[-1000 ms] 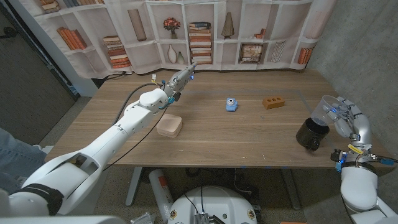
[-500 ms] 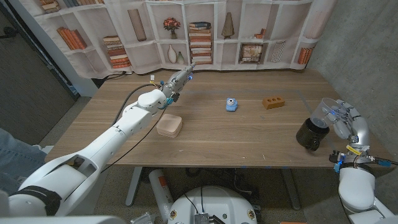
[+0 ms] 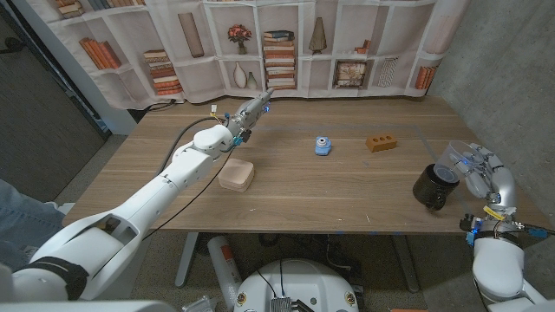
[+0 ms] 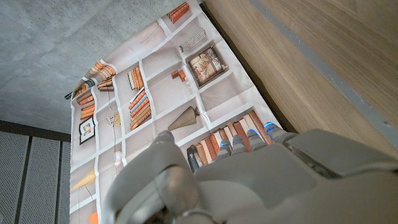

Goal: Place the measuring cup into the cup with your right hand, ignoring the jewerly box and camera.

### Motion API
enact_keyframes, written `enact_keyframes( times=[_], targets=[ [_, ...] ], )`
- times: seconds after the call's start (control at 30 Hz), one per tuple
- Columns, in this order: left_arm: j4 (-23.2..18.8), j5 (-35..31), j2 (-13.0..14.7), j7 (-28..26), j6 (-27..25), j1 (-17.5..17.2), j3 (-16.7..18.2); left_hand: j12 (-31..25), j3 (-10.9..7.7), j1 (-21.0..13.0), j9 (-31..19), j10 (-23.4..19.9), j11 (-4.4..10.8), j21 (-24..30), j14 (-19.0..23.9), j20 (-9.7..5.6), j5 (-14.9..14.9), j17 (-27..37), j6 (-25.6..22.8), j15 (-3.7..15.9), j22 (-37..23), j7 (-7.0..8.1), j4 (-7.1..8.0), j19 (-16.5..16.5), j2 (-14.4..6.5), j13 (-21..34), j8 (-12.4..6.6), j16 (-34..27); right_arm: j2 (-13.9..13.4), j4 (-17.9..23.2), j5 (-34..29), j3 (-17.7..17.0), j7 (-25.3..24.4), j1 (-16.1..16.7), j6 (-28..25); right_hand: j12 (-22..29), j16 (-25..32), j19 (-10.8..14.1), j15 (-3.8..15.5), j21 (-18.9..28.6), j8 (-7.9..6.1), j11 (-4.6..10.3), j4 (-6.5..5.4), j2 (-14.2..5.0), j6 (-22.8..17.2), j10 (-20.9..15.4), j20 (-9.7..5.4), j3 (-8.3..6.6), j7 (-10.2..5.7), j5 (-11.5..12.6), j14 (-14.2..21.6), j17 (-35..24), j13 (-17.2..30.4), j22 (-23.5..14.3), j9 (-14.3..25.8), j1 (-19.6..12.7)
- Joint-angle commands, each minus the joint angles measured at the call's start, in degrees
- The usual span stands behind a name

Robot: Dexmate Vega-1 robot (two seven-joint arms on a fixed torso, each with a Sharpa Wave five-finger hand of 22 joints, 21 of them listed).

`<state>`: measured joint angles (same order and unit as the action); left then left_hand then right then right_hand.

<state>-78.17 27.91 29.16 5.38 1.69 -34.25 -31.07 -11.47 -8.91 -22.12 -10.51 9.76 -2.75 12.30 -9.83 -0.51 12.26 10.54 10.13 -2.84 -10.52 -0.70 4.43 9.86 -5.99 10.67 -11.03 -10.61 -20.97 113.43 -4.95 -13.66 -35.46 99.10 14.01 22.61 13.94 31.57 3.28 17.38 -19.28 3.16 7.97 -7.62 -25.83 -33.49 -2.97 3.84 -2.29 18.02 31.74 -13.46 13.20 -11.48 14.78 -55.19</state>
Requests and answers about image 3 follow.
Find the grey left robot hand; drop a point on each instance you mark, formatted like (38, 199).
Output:
(251, 117)

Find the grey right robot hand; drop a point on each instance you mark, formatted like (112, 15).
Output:
(500, 186)

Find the clear plastic measuring cup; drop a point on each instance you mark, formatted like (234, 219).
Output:
(451, 164)

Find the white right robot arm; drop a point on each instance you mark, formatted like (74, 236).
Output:
(496, 268)

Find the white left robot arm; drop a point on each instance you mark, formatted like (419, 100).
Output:
(152, 203)

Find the black cup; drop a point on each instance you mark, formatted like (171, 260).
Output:
(429, 195)

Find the printed bookshelf backdrop cloth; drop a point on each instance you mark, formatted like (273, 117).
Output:
(199, 78)

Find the grey table leg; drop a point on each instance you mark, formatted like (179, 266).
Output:
(406, 264)

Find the orange brick block with holes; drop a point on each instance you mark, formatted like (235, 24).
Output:
(381, 143)

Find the white roll with orange label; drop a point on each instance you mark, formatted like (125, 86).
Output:
(225, 268)

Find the white table leg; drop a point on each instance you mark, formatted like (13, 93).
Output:
(186, 260)

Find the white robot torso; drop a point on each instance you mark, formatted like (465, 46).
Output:
(299, 281)

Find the dark grey door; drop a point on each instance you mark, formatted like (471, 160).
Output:
(43, 130)

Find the person leg in jeans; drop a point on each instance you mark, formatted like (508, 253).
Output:
(21, 216)

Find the blue toy camera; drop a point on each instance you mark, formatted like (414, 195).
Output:
(322, 147)

